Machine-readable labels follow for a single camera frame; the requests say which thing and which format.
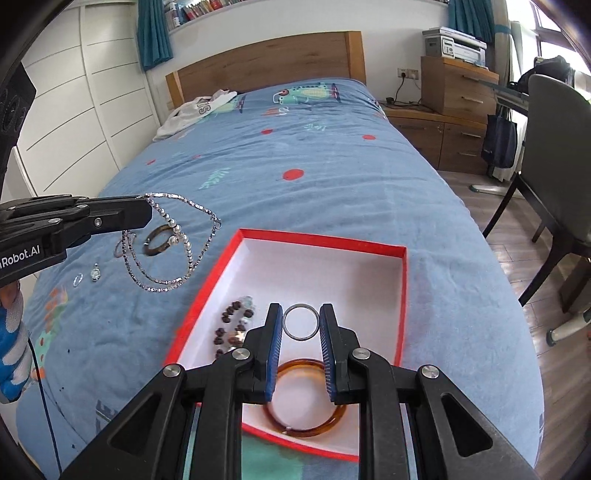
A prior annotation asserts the large twisted silver bracelet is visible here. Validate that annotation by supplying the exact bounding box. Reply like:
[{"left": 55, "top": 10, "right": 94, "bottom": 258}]
[{"left": 281, "top": 303, "right": 321, "bottom": 343}]

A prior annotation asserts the silver chain necklace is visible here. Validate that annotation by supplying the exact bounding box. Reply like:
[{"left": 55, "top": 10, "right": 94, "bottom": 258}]
[{"left": 121, "top": 193, "right": 223, "bottom": 294}]

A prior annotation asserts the desk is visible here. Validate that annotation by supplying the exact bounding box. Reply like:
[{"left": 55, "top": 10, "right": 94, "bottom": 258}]
[{"left": 468, "top": 80, "right": 533, "bottom": 200}]

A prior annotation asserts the dark blue tote bag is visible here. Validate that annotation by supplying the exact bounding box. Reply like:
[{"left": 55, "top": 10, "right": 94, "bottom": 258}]
[{"left": 481, "top": 104, "right": 519, "bottom": 169}]

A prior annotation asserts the white printer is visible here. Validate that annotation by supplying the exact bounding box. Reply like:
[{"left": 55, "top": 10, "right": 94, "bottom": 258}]
[{"left": 422, "top": 26, "right": 489, "bottom": 70}]

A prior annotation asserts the red shallow box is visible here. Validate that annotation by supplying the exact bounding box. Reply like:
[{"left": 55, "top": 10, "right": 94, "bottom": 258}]
[{"left": 164, "top": 227, "right": 410, "bottom": 464}]

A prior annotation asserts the teal curtain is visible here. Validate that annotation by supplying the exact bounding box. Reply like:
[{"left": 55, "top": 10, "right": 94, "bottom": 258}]
[
  {"left": 136, "top": 0, "right": 175, "bottom": 72},
  {"left": 448, "top": 0, "right": 498, "bottom": 47}
]

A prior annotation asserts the grey chair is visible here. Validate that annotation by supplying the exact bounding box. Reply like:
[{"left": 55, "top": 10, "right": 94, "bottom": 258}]
[{"left": 482, "top": 74, "right": 591, "bottom": 306}]

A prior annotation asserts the thin silver bangle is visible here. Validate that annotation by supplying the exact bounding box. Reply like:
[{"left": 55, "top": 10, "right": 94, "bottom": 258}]
[{"left": 114, "top": 231, "right": 138, "bottom": 260}]

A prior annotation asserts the low wooden cabinet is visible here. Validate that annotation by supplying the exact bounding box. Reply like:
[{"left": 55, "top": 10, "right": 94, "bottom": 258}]
[{"left": 379, "top": 104, "right": 498, "bottom": 175}]

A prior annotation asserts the wooden headboard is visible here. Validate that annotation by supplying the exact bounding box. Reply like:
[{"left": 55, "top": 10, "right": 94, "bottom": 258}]
[{"left": 165, "top": 31, "right": 368, "bottom": 121}]

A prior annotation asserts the tall wooden drawer cabinet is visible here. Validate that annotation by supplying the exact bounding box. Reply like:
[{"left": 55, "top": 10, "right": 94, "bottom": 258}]
[{"left": 420, "top": 55, "right": 501, "bottom": 124}]

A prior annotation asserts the row of books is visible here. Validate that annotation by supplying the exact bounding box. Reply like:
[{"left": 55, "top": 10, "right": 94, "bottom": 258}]
[{"left": 168, "top": 0, "right": 451, "bottom": 31}]

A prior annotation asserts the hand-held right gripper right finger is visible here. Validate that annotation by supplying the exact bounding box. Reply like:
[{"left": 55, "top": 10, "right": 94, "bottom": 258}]
[{"left": 320, "top": 303, "right": 539, "bottom": 480}]

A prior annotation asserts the person's left hand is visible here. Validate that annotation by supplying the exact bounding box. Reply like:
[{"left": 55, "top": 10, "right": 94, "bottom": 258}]
[{"left": 0, "top": 281, "right": 36, "bottom": 404}]

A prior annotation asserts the brown beaded bracelet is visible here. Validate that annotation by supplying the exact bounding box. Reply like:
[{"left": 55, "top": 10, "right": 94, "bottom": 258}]
[{"left": 212, "top": 295, "right": 257, "bottom": 363}]

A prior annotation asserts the window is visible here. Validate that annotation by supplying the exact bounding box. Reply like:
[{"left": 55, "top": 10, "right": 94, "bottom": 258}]
[{"left": 508, "top": 0, "right": 591, "bottom": 102}]

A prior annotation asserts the black bag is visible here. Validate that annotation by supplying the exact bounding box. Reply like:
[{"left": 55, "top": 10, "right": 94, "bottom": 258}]
[{"left": 515, "top": 55, "right": 576, "bottom": 94}]

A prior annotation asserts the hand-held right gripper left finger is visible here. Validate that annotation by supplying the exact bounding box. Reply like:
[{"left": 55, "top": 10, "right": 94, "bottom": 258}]
[{"left": 60, "top": 302, "right": 284, "bottom": 480}]

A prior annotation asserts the large amber bangle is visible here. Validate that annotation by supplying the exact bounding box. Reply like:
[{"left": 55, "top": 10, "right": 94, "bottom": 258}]
[{"left": 263, "top": 357, "right": 347, "bottom": 437}]

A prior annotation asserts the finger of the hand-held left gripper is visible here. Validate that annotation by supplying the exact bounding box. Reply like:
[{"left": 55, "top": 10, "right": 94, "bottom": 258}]
[
  {"left": 0, "top": 194, "right": 144, "bottom": 220},
  {"left": 0, "top": 199, "right": 153, "bottom": 252}
]

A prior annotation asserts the white garment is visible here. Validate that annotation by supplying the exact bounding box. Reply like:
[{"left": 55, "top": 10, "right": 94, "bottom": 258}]
[{"left": 152, "top": 90, "right": 239, "bottom": 142}]

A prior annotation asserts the white wardrobe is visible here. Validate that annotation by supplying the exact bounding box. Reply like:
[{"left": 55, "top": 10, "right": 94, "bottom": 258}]
[{"left": 0, "top": 0, "right": 174, "bottom": 217}]

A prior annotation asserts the dark brown bangle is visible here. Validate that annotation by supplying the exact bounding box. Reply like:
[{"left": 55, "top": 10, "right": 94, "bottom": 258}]
[{"left": 144, "top": 225, "right": 182, "bottom": 257}]

